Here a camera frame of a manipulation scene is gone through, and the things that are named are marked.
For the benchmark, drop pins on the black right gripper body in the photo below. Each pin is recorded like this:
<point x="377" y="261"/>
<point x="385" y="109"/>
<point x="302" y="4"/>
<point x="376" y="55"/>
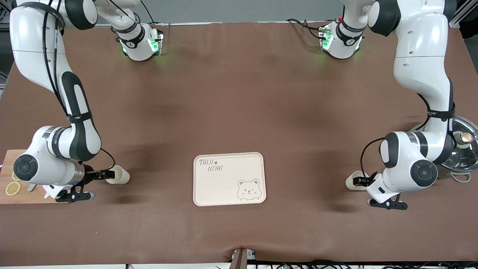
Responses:
<point x="90" y="175"/>

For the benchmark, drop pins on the white IKEA cup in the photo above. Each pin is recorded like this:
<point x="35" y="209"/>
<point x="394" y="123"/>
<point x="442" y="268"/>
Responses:
<point x="121" y="175"/>
<point x="351" y="181"/>

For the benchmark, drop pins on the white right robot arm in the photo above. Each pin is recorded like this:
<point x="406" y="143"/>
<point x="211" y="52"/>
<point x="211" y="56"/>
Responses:
<point x="37" y="56"/>

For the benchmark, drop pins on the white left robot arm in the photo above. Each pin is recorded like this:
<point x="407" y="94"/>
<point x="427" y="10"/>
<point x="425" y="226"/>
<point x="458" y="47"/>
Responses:
<point x="422" y="56"/>

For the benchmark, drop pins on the white bear print tray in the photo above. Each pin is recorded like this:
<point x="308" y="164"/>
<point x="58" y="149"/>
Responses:
<point x="224" y="186"/>

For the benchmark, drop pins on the gray plastic knife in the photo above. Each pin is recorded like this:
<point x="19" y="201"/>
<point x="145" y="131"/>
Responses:
<point x="31" y="187"/>

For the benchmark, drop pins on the lemon slice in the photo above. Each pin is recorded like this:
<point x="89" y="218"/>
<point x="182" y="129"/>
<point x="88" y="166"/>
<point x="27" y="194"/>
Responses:
<point x="13" y="188"/>
<point x="14" y="176"/>

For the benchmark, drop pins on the bamboo cutting board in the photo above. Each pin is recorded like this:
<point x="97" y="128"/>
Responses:
<point x="7" y="200"/>

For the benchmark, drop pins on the glass pot lid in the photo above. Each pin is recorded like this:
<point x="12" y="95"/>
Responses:
<point x="466" y="153"/>

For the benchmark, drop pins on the brown table mat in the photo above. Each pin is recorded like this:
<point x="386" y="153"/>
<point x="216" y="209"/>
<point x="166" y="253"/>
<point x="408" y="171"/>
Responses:
<point x="239" y="93"/>

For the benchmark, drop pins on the metal table edge mount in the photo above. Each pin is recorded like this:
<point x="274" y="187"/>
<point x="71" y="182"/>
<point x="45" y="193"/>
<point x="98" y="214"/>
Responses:
<point x="242" y="257"/>

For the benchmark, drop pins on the aluminium frame profile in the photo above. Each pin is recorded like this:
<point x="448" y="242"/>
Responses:
<point x="465" y="13"/>

